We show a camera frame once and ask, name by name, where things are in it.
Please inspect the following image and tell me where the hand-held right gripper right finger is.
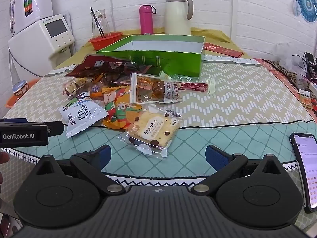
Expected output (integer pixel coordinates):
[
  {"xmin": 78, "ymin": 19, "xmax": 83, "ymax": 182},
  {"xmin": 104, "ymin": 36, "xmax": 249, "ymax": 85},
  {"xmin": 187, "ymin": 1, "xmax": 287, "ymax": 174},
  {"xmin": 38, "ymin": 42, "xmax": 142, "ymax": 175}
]
[{"xmin": 191, "ymin": 144, "xmax": 283, "ymax": 195}]

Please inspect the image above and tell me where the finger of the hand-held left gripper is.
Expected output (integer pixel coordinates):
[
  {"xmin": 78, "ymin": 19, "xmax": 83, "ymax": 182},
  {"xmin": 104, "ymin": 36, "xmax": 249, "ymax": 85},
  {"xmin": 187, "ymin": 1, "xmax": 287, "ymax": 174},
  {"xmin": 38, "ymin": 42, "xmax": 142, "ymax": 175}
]
[{"xmin": 47, "ymin": 121, "xmax": 65, "ymax": 137}]

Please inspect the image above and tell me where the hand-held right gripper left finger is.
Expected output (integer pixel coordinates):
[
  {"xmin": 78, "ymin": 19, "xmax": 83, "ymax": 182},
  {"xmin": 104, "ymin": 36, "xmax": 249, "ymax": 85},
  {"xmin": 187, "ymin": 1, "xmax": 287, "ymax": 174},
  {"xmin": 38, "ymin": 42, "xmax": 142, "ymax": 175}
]
[{"xmin": 35, "ymin": 144, "xmax": 126, "ymax": 195}]

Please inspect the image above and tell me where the white and blue snack packet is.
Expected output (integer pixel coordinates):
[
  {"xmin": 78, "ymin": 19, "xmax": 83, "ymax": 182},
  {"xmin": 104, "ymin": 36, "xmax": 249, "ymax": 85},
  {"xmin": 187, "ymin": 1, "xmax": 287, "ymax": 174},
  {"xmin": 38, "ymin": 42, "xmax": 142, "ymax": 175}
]
[{"xmin": 58, "ymin": 91, "xmax": 109, "ymax": 139}]

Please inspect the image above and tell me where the orange fruit print packet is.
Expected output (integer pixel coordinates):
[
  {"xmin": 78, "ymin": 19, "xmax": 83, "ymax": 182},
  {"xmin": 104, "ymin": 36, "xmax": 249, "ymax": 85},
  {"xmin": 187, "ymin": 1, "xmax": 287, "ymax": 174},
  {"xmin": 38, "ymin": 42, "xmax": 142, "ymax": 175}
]
[{"xmin": 101, "ymin": 85, "xmax": 143, "ymax": 130}]

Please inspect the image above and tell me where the small clear candy bag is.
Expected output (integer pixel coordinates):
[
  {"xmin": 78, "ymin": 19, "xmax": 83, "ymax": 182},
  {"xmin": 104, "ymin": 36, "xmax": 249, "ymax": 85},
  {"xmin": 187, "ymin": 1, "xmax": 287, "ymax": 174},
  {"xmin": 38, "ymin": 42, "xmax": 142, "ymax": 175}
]
[{"xmin": 62, "ymin": 76, "xmax": 88, "ymax": 97}]

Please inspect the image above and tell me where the spotted cracker packet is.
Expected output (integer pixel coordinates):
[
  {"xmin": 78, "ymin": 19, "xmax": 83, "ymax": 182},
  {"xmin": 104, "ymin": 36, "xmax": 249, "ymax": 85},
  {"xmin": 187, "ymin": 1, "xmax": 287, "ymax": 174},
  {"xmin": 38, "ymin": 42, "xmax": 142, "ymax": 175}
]
[{"xmin": 117, "ymin": 104, "xmax": 183, "ymax": 159}]

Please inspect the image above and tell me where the dark red nut bag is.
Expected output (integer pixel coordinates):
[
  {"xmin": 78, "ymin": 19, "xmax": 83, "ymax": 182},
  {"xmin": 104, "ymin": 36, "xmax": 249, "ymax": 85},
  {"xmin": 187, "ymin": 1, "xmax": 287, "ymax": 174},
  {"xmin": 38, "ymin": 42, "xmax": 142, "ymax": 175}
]
[{"xmin": 65, "ymin": 54, "xmax": 119, "ymax": 78}]

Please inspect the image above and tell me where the green-ended red sausage packet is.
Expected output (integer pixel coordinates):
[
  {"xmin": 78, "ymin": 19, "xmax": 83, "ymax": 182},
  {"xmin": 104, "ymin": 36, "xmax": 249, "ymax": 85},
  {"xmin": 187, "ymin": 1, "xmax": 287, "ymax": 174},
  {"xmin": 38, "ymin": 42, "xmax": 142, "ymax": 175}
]
[{"xmin": 160, "ymin": 70, "xmax": 216, "ymax": 95}]

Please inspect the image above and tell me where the clear braised tofu packet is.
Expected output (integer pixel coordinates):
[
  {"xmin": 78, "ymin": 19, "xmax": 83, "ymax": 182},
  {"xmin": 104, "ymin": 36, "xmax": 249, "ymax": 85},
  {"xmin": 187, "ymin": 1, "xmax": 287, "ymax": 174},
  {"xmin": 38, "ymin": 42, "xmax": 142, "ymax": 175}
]
[{"xmin": 129, "ymin": 72, "xmax": 184, "ymax": 105}]

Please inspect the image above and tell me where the green cardboard box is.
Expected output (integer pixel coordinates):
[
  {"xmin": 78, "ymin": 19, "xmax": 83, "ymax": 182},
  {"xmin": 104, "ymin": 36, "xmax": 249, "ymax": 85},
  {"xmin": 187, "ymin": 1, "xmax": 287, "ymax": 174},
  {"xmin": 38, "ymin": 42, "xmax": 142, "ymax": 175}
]
[{"xmin": 96, "ymin": 35, "xmax": 206, "ymax": 78}]

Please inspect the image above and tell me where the person's left hand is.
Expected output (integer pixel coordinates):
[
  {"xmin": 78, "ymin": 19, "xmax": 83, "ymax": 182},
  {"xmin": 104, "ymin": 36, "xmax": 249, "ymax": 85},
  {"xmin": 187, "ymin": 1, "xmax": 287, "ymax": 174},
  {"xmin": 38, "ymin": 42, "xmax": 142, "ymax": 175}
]
[{"xmin": 0, "ymin": 151, "xmax": 11, "ymax": 188}]

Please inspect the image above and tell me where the orange plastic tray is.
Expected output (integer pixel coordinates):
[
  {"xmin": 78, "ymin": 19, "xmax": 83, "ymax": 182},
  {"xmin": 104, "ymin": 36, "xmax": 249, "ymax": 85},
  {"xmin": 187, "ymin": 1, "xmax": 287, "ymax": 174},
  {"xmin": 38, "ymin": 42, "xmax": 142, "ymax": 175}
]
[{"xmin": 6, "ymin": 78, "xmax": 40, "ymax": 109}]

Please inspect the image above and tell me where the small lidded baby cup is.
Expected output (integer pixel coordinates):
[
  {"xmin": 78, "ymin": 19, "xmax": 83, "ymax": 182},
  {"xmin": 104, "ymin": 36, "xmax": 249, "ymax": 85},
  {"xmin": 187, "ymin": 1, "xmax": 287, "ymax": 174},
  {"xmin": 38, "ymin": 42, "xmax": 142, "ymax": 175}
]
[{"xmin": 12, "ymin": 80, "xmax": 29, "ymax": 101}]

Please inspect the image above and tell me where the patterned table mat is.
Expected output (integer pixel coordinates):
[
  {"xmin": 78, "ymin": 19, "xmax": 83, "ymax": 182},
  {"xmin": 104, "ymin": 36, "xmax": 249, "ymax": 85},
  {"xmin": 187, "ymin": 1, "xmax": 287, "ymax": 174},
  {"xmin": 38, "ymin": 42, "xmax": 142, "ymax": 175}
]
[{"xmin": 0, "ymin": 58, "xmax": 317, "ymax": 228}]

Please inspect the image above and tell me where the white dispenser with screen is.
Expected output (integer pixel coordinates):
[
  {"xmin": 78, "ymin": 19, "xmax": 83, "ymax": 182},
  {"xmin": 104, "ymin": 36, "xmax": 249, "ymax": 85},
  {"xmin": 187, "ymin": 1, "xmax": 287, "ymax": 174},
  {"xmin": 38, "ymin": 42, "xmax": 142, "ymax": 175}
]
[{"xmin": 7, "ymin": 13, "xmax": 77, "ymax": 81}]

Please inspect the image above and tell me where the black smartphone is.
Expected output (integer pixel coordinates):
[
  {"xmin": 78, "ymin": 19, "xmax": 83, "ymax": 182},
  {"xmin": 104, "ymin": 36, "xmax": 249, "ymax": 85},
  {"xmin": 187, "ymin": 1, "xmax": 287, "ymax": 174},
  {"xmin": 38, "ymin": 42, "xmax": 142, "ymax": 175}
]
[{"xmin": 289, "ymin": 132, "xmax": 317, "ymax": 213}]

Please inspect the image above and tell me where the red plastic basket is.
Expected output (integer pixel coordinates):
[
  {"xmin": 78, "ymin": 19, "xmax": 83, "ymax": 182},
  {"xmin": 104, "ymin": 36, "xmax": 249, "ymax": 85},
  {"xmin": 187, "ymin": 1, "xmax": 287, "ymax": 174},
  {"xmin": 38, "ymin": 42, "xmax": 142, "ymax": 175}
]
[{"xmin": 88, "ymin": 32, "xmax": 124, "ymax": 51}]

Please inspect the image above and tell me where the red envelope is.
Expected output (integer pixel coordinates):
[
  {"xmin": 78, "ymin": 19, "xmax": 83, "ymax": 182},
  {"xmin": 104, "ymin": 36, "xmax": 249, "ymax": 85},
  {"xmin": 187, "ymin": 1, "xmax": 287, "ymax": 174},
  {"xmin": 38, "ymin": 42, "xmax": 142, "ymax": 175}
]
[{"xmin": 202, "ymin": 42, "xmax": 245, "ymax": 58}]

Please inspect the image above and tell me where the small orange and white packet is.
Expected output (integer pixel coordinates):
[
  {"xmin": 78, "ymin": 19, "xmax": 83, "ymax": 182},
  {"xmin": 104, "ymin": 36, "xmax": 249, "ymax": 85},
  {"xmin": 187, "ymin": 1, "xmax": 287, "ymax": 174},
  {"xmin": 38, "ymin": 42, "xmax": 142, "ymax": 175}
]
[{"xmin": 299, "ymin": 89, "xmax": 314, "ymax": 109}]

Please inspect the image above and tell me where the glass carafe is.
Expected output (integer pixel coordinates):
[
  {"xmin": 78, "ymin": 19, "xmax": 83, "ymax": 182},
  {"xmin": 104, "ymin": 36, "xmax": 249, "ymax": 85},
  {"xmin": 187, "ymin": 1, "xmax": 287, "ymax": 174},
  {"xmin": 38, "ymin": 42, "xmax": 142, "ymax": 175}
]
[{"xmin": 91, "ymin": 9, "xmax": 112, "ymax": 39}]

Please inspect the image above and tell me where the pink insulated bottle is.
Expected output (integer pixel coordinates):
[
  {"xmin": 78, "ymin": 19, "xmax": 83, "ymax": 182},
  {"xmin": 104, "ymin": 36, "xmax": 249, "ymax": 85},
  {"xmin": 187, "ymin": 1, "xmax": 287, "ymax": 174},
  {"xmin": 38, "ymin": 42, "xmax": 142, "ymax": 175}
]
[{"xmin": 139, "ymin": 4, "xmax": 157, "ymax": 35}]

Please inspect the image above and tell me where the cream thermos jug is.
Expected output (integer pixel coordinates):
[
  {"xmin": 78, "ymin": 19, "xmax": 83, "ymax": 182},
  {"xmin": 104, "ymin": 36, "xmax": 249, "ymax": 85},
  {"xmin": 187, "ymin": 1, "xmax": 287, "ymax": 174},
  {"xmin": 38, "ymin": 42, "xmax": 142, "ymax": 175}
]
[{"xmin": 165, "ymin": 0, "xmax": 194, "ymax": 36}]

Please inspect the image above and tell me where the metal flexible hose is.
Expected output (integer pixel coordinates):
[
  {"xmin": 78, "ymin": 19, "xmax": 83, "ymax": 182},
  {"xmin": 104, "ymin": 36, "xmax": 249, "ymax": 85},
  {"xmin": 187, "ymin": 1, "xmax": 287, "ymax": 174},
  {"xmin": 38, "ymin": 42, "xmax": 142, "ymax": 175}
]
[{"xmin": 9, "ymin": 0, "xmax": 18, "ymax": 33}]

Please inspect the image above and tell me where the white wall water purifier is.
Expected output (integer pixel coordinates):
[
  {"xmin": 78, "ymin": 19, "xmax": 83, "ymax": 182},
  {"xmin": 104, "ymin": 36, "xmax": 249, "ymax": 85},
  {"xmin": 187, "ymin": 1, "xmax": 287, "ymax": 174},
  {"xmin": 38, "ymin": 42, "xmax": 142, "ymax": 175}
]
[{"xmin": 11, "ymin": 0, "xmax": 54, "ymax": 34}]

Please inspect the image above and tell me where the black cables and charger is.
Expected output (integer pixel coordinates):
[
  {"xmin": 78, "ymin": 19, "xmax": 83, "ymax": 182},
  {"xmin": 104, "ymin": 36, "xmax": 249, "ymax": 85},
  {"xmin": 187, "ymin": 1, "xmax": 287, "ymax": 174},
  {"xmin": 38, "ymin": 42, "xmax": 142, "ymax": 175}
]
[{"xmin": 304, "ymin": 52, "xmax": 317, "ymax": 66}]

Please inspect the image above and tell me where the white wall cable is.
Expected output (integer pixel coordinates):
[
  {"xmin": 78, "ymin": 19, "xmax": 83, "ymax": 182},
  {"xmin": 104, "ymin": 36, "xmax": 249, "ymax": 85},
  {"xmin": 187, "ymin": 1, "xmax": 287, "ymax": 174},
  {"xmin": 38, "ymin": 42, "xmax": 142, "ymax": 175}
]
[{"xmin": 107, "ymin": 0, "xmax": 115, "ymax": 34}]

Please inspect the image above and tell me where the blue round wall decoration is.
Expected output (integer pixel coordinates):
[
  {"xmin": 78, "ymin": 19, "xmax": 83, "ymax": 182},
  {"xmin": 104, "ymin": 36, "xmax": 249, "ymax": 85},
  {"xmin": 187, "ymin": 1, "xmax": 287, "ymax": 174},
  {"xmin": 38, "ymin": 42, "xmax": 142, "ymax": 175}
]
[{"xmin": 293, "ymin": 0, "xmax": 317, "ymax": 25}]

